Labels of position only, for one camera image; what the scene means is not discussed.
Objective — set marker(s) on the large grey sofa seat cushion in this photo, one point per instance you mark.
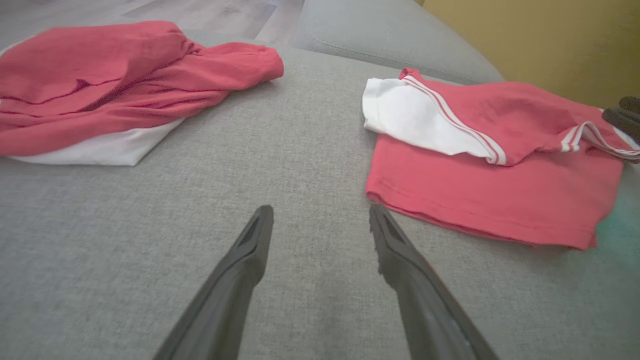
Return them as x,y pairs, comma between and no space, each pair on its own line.
300,165

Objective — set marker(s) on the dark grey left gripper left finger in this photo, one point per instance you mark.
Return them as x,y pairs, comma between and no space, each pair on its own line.
225,300

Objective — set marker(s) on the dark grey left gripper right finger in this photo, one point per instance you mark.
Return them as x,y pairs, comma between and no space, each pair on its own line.
430,310

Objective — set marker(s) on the wide yellow sofa backrest cushion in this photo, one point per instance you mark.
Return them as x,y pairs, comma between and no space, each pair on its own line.
540,40

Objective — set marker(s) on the red basketball jersey number 23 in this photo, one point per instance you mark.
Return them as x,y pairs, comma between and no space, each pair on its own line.
500,190

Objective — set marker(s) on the red basketball shorts white trim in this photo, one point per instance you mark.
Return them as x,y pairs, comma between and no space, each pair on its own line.
100,75

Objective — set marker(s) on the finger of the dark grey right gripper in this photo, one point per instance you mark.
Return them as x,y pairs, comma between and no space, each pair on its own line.
627,124
632,104

